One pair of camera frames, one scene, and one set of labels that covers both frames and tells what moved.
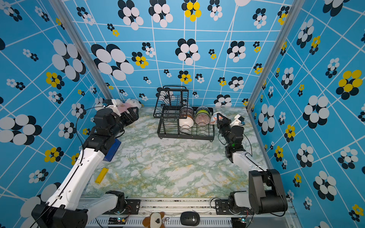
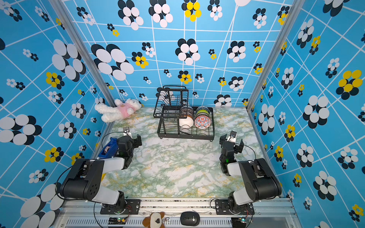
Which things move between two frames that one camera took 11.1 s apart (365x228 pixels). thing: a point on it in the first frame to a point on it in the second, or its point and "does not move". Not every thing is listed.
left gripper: x=135 y=117 to x=137 y=142
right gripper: x=222 y=125 to x=239 y=149
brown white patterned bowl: x=187 y=111 does not move
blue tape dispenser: x=110 y=155 does not move
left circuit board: x=117 y=220 does not move
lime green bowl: x=203 y=111 does not move
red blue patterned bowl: x=214 y=118 to x=202 y=122
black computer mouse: x=190 y=218 does not move
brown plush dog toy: x=155 y=220 does not move
